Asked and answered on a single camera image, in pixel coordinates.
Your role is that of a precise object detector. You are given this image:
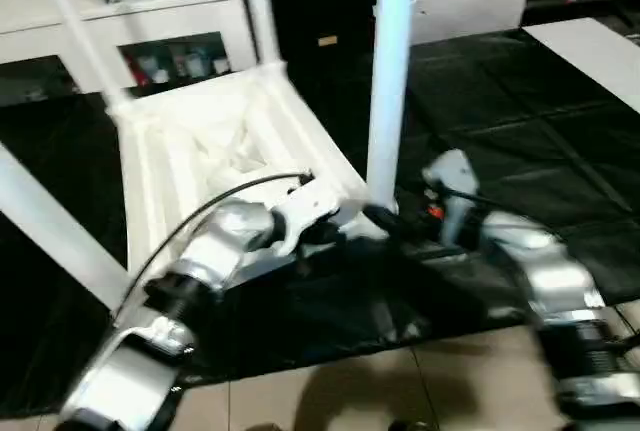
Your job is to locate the white plastic table leg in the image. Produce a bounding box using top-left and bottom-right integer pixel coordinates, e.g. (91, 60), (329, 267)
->
(24, 0), (133, 114)
(0, 145), (133, 314)
(364, 0), (421, 216)
(234, 0), (287, 78)

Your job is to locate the white plastic table top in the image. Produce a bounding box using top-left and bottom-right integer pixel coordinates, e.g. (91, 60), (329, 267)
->
(104, 61), (393, 284)

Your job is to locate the black work mat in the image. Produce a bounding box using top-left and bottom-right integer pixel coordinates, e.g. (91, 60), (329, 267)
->
(0, 26), (640, 417)

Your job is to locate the black furniture with yellow label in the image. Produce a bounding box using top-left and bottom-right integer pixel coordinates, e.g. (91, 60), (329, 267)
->
(258, 0), (423, 74)

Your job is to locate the white flat panel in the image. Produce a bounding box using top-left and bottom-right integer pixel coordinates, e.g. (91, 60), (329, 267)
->
(520, 17), (640, 116)

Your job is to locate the white glass-door cabinet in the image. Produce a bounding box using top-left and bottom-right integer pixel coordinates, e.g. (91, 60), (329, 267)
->
(0, 0), (263, 100)

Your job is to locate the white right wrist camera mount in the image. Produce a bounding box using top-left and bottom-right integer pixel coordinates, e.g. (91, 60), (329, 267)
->
(420, 148), (481, 244)

